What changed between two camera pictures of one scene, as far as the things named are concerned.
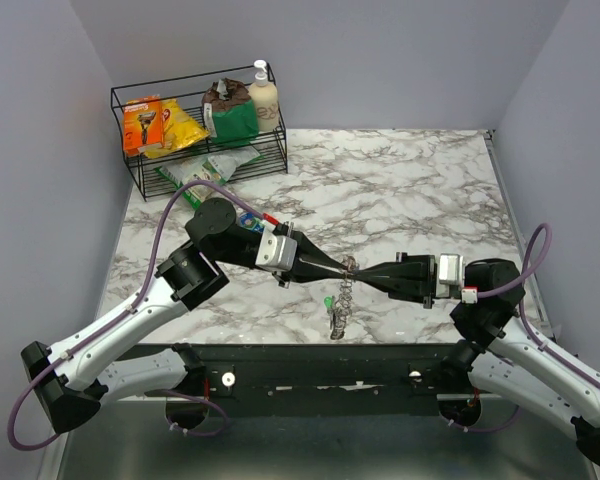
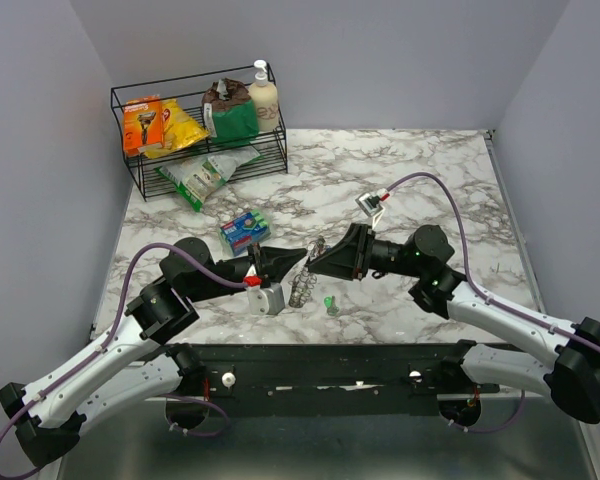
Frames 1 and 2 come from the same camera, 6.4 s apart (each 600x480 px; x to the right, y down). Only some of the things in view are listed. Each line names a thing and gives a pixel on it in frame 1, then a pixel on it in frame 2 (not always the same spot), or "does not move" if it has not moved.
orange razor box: [142, 123] does not move
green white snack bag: [214, 167] does not move
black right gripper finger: [407, 266] -> [349, 256]
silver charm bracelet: [343, 307] -> [301, 286]
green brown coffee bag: [229, 113] does not move
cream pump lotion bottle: [266, 97] does not move
